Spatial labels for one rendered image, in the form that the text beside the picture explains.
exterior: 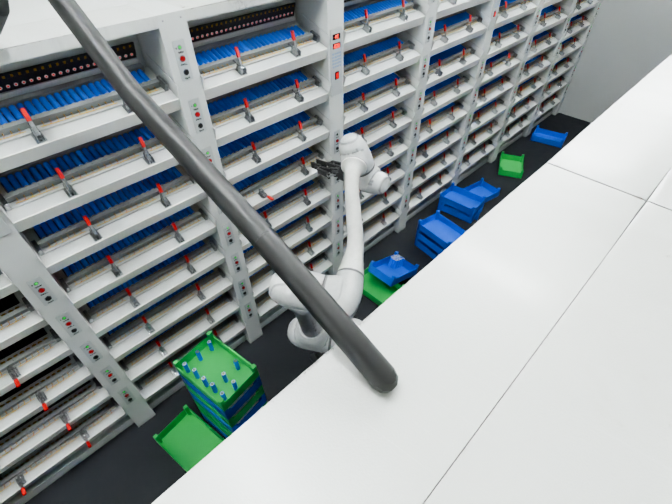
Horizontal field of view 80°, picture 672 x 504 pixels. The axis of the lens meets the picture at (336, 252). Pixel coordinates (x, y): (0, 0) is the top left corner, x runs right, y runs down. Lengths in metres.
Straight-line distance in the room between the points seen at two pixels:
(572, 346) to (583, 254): 0.14
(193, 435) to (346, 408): 1.98
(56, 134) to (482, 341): 1.31
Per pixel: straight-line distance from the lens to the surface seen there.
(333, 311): 0.35
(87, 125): 1.47
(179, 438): 2.34
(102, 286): 1.74
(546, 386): 0.41
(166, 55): 1.50
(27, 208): 1.54
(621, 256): 0.57
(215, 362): 1.90
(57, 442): 2.34
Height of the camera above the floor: 2.06
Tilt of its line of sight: 44 degrees down
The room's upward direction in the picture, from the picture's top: 1 degrees counter-clockwise
